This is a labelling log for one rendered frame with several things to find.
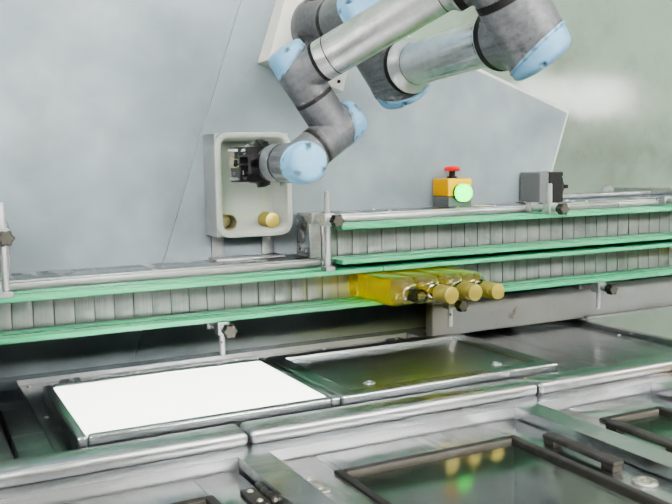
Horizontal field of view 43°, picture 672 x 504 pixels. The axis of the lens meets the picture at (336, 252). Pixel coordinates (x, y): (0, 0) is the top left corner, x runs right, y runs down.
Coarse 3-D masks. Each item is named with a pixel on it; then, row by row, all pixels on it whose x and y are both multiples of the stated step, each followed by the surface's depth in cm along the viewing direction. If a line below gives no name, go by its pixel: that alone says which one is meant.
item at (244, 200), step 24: (216, 144) 179; (240, 144) 189; (216, 168) 179; (216, 192) 180; (240, 192) 190; (264, 192) 192; (288, 192) 187; (216, 216) 181; (240, 216) 190; (288, 216) 188
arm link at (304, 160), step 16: (288, 144) 156; (304, 144) 152; (320, 144) 155; (272, 160) 158; (288, 160) 152; (304, 160) 152; (320, 160) 153; (272, 176) 160; (288, 176) 154; (304, 176) 152; (320, 176) 154
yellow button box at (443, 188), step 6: (438, 180) 212; (444, 180) 209; (450, 180) 208; (456, 180) 209; (462, 180) 210; (468, 180) 211; (438, 186) 212; (444, 186) 210; (450, 186) 208; (438, 192) 212; (444, 192) 210; (450, 192) 208; (438, 198) 212; (444, 198) 210; (450, 198) 209; (438, 204) 212; (444, 204) 210; (450, 204) 209; (456, 204) 210; (462, 204) 210; (468, 204) 211
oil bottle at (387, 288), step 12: (360, 276) 186; (372, 276) 182; (384, 276) 180; (396, 276) 179; (360, 288) 187; (372, 288) 182; (384, 288) 177; (396, 288) 173; (372, 300) 183; (384, 300) 177; (396, 300) 174
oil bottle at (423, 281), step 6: (396, 270) 188; (402, 270) 188; (408, 270) 188; (408, 276) 180; (414, 276) 179; (420, 276) 178; (426, 276) 178; (432, 276) 178; (420, 282) 176; (426, 282) 176; (432, 282) 177; (438, 282) 177; (420, 288) 176; (426, 288) 176; (432, 300) 177
